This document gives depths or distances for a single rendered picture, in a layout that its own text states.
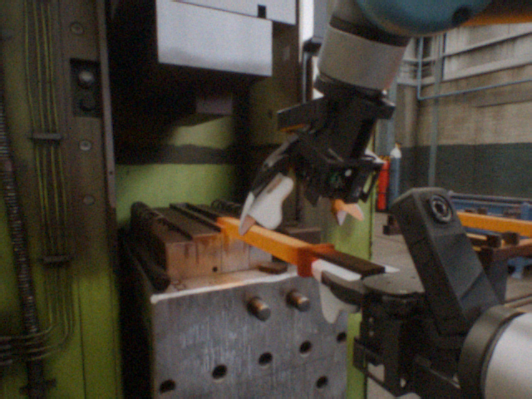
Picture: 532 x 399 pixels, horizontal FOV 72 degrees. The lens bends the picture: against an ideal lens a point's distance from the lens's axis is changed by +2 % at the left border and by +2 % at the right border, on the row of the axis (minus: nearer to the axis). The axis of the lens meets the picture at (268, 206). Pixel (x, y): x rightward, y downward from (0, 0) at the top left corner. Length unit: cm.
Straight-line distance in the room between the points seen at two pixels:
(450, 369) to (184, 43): 56
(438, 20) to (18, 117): 66
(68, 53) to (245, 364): 62
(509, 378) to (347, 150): 21
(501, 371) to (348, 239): 77
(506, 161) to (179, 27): 853
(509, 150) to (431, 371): 866
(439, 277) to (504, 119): 877
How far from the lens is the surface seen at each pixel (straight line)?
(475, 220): 83
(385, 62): 35
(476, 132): 931
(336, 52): 35
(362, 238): 104
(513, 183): 888
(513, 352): 27
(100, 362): 84
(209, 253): 65
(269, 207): 40
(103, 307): 80
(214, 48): 66
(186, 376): 66
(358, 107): 35
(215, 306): 62
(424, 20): 23
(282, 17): 74
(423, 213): 30
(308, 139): 39
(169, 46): 64
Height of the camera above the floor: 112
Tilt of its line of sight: 7 degrees down
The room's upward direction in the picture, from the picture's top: straight up
